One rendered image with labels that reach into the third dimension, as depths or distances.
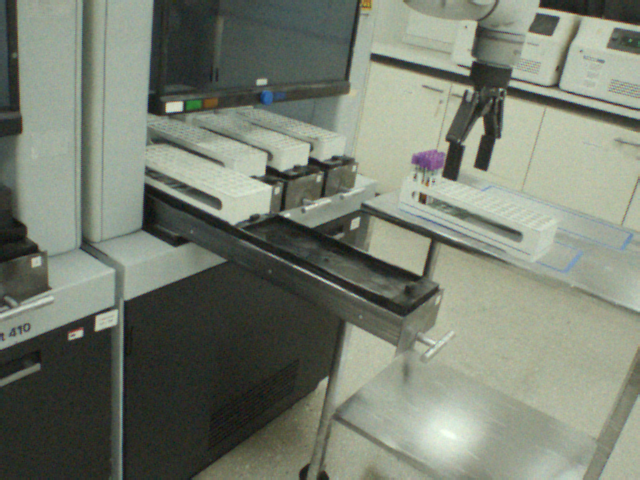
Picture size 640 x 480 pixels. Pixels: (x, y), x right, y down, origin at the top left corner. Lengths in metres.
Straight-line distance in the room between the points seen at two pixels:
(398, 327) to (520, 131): 2.43
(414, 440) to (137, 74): 1.00
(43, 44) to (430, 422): 1.17
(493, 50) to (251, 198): 0.49
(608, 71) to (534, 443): 1.97
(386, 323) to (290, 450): 0.96
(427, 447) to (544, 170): 2.01
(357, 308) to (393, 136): 2.67
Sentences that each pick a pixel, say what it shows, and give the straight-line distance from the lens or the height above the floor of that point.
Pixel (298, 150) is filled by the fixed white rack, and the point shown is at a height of 0.86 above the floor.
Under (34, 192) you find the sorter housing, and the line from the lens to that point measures 1.02.
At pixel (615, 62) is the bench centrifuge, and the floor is 1.09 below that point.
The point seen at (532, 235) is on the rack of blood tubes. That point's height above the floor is 0.87.
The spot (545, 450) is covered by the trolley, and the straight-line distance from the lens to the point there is 1.61.
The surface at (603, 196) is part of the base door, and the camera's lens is 3.16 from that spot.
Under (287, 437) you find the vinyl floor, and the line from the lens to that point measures 1.83.
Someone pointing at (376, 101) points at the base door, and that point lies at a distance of 3.56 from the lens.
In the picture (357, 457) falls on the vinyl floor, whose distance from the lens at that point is 1.82.
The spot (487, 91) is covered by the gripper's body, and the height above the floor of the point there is 1.08.
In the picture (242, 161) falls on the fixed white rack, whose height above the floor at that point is 0.86.
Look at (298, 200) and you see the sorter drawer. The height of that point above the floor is 0.75.
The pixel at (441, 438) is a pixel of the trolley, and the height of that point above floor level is 0.28.
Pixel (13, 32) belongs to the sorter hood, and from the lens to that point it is 0.93.
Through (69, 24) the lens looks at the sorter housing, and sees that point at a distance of 0.99.
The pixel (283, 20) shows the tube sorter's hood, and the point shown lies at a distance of 1.31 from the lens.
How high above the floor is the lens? 1.23
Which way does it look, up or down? 24 degrees down
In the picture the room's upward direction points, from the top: 9 degrees clockwise
